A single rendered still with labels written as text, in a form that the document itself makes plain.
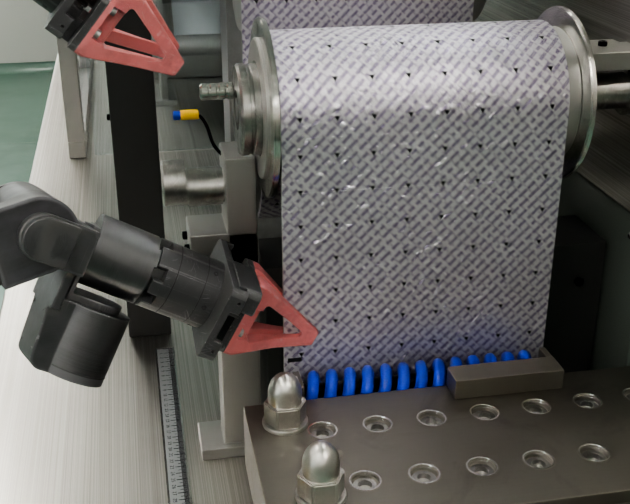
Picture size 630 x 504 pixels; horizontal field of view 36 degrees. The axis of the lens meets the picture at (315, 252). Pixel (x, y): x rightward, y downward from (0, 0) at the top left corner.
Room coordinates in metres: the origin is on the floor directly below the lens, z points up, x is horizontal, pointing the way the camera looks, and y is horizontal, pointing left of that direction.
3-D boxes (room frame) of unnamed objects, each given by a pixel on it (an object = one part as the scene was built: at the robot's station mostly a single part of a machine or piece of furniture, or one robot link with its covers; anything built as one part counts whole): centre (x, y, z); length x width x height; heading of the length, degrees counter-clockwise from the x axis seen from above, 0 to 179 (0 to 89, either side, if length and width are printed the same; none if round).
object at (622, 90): (0.83, -0.25, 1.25); 0.07 x 0.04 x 0.04; 101
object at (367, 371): (0.72, -0.10, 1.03); 0.21 x 0.04 x 0.03; 101
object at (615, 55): (0.83, -0.25, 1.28); 0.06 x 0.05 x 0.02; 101
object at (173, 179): (0.80, 0.12, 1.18); 0.04 x 0.02 x 0.04; 11
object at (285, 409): (0.65, 0.02, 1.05); 0.04 x 0.04 x 0.04
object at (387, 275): (0.74, -0.09, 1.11); 0.23 x 0.01 x 0.18; 101
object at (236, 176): (0.80, 0.09, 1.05); 0.06 x 0.05 x 0.31; 101
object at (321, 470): (0.56, 0.00, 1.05); 0.04 x 0.04 x 0.04
